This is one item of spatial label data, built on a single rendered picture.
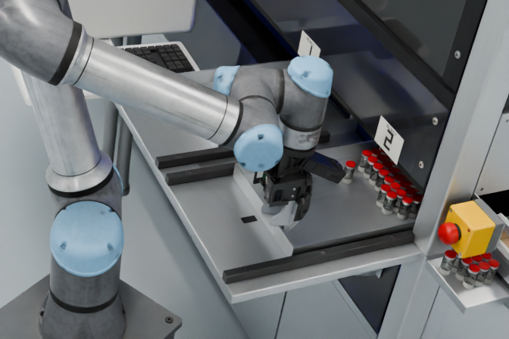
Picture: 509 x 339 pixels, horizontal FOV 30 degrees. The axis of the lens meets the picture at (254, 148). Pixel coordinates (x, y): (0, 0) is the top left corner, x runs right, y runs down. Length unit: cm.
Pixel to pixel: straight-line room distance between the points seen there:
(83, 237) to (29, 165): 181
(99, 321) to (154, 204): 159
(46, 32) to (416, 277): 91
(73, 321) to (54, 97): 38
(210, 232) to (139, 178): 154
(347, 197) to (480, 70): 45
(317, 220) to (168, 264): 120
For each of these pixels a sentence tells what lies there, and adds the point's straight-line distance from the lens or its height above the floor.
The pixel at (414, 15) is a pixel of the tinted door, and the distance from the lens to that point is 179.
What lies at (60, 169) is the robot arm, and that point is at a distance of 162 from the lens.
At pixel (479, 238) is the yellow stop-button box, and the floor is 100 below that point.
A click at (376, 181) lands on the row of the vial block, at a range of 196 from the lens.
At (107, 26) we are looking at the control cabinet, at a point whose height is 84.
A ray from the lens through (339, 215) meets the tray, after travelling 188.
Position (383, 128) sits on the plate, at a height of 103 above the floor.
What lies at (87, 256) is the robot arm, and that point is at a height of 100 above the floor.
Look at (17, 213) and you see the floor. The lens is 315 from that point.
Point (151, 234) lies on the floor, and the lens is 309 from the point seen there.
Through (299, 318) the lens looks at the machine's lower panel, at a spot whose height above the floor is 37.
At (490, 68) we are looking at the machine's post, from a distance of 162.
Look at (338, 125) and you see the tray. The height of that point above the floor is 90.
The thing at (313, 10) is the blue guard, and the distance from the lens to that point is 208.
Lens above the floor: 205
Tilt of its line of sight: 36 degrees down
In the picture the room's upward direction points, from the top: 10 degrees clockwise
